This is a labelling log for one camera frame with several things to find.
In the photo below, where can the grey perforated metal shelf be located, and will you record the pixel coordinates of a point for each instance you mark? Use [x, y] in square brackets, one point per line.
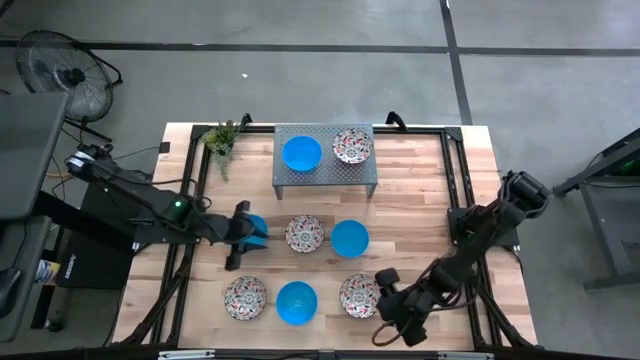
[325, 177]

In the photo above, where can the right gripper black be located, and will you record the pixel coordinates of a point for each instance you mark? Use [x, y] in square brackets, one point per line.
[415, 312]

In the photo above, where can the green potted plant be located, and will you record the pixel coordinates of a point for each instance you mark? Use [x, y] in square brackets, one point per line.
[220, 140]

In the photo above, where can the black computer mouse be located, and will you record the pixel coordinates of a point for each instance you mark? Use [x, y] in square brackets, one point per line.
[9, 290]

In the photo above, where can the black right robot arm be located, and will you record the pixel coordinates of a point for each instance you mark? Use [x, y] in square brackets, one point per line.
[480, 240]

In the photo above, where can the grey desk surface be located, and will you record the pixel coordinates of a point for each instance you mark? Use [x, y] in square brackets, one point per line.
[27, 150]
[22, 245]

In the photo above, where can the blue plastic mini bowl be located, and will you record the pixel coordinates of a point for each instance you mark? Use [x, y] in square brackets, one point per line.
[302, 153]
[256, 222]
[296, 302]
[350, 239]

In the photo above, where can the floral mini bowl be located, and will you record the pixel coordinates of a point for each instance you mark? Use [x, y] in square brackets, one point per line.
[304, 233]
[353, 146]
[357, 295]
[245, 297]

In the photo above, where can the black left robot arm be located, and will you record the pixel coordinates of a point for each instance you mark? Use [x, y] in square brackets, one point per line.
[150, 200]

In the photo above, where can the black tool cabinet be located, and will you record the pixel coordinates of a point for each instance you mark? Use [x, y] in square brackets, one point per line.
[95, 260]

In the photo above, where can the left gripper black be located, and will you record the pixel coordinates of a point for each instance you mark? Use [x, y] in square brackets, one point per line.
[227, 230]

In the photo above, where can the white metal bracket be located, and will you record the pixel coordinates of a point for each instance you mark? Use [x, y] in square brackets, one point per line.
[186, 354]
[466, 356]

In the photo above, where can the yellow and blue canister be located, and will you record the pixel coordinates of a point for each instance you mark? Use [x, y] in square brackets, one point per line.
[46, 272]

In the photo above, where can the black floor fan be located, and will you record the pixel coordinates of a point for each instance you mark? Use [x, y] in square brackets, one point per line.
[74, 76]

